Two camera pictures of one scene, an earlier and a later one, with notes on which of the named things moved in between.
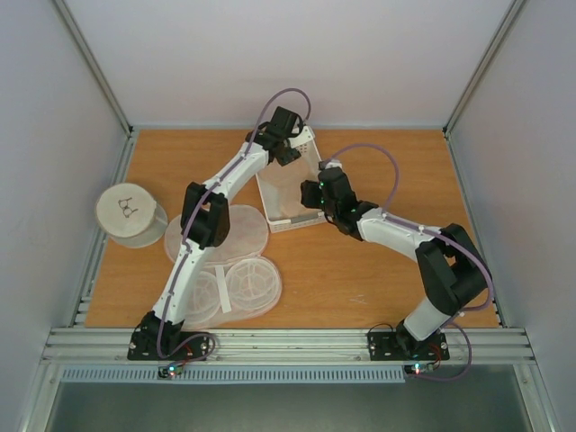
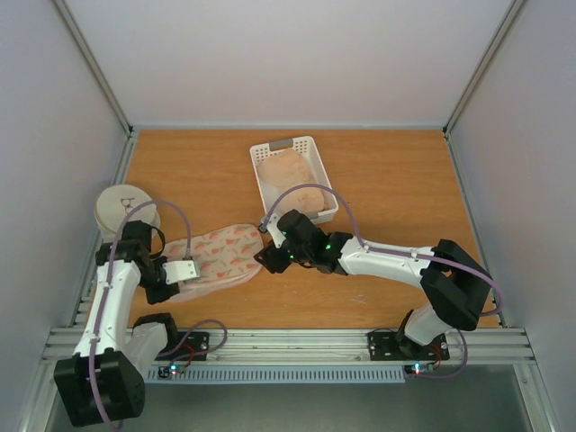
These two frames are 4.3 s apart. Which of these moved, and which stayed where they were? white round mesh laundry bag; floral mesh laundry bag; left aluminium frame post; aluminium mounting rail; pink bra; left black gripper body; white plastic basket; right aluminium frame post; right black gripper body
Moved: floral mesh laundry bag; left black gripper body; right black gripper body
Stayed: pink bra; left aluminium frame post; white plastic basket; white round mesh laundry bag; right aluminium frame post; aluminium mounting rail
